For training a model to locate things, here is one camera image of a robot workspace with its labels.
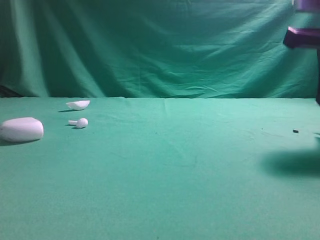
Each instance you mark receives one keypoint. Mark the white bluetooth earbud far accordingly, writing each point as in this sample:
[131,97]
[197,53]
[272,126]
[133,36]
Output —
[80,123]

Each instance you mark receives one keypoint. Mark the purple black gripper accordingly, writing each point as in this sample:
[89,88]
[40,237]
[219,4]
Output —
[305,38]

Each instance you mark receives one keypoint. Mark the white earbud case lid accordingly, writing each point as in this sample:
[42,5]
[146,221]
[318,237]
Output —
[19,130]

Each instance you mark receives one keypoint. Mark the white earbud charging case base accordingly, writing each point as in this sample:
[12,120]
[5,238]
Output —
[78,105]

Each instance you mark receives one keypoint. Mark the green backdrop cloth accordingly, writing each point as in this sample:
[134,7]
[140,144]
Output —
[153,49]

